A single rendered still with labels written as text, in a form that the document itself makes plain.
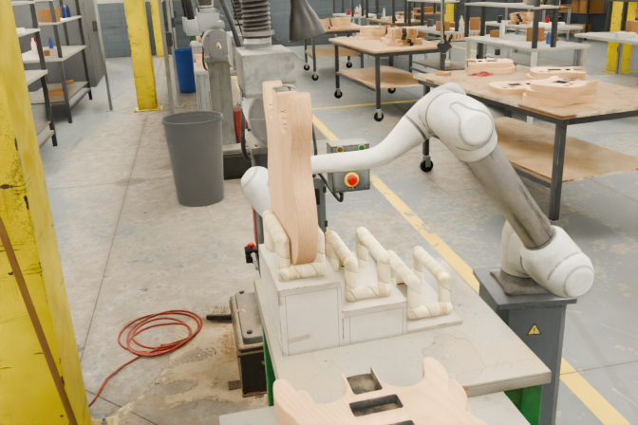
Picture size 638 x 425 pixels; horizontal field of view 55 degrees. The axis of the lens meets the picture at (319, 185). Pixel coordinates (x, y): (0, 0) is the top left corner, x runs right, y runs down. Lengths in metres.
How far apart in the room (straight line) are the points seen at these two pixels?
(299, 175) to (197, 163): 3.85
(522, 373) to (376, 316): 0.34
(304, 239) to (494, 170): 0.71
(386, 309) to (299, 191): 0.38
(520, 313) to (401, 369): 0.89
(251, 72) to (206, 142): 3.03
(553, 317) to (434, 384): 1.13
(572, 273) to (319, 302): 0.87
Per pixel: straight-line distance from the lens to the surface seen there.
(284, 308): 1.42
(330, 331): 1.48
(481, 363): 1.47
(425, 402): 1.18
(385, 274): 1.49
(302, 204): 1.29
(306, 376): 1.42
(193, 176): 5.16
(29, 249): 2.22
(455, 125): 1.70
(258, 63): 2.08
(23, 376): 2.45
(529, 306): 2.23
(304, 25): 2.18
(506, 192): 1.87
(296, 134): 1.25
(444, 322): 1.59
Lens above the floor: 1.75
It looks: 18 degrees down
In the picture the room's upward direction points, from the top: 3 degrees counter-clockwise
